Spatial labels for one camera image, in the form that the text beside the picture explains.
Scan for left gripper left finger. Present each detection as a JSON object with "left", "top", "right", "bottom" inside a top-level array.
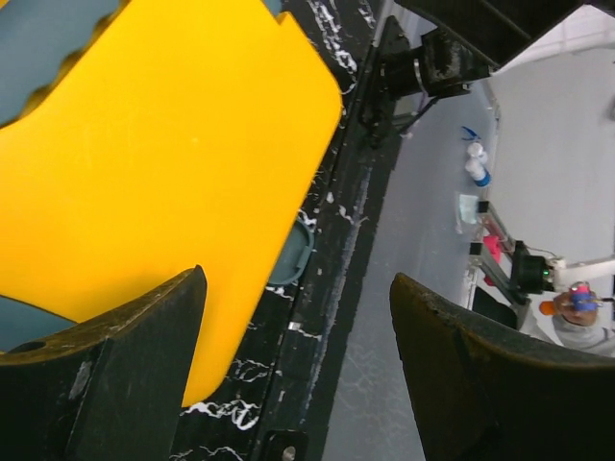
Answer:
[{"left": 1, "top": 266, "right": 207, "bottom": 460}]

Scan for yellow medicine box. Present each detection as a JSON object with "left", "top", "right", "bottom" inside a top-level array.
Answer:
[{"left": 1, "top": 1, "right": 343, "bottom": 406}]

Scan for person in grey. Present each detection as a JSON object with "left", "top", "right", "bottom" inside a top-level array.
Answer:
[{"left": 539, "top": 282, "right": 614, "bottom": 358}]

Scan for pink object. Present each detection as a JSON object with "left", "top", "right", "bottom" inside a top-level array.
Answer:
[{"left": 482, "top": 235, "right": 503, "bottom": 263}]

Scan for white spray bottle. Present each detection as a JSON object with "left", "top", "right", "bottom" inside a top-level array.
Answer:
[{"left": 461, "top": 126, "right": 491, "bottom": 187}]

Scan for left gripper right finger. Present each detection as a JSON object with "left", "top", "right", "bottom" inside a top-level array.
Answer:
[{"left": 389, "top": 274, "right": 614, "bottom": 460}]

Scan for green cloth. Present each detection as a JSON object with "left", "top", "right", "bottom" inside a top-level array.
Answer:
[{"left": 455, "top": 193, "right": 480, "bottom": 234}]

